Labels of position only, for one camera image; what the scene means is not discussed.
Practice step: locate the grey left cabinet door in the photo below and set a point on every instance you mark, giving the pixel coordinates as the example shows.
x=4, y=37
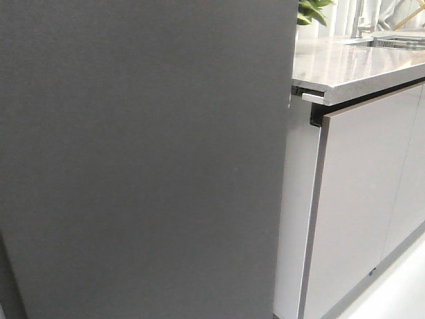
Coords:
x=361, y=157

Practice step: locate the grey cabinet door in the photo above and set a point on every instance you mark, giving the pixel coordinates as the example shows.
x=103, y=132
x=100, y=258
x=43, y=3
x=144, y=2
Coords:
x=408, y=212
x=361, y=157

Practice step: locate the grey right cabinet door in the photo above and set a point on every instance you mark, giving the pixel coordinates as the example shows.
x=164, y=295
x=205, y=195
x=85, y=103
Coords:
x=408, y=212

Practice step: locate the dark grey left fridge door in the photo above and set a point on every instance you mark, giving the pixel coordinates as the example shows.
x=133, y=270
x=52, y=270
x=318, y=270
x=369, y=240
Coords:
x=11, y=303

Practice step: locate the grey kitchen base cabinet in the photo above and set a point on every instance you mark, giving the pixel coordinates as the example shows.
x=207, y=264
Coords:
x=300, y=188

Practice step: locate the grey stone countertop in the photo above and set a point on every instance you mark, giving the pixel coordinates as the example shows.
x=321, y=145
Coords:
x=335, y=69

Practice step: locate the green potted plant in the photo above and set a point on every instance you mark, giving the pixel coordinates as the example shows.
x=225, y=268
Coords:
x=309, y=10

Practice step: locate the steel sink faucet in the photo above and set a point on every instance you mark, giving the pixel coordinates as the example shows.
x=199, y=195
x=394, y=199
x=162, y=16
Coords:
x=365, y=18

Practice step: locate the white curtain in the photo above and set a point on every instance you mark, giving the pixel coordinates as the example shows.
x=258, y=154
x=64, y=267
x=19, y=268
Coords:
x=340, y=18

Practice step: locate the steel kitchen sink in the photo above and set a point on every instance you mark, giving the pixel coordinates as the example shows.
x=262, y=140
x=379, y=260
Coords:
x=404, y=40

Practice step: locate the wooden dish rack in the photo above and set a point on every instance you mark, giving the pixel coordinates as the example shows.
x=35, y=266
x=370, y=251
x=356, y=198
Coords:
x=410, y=16

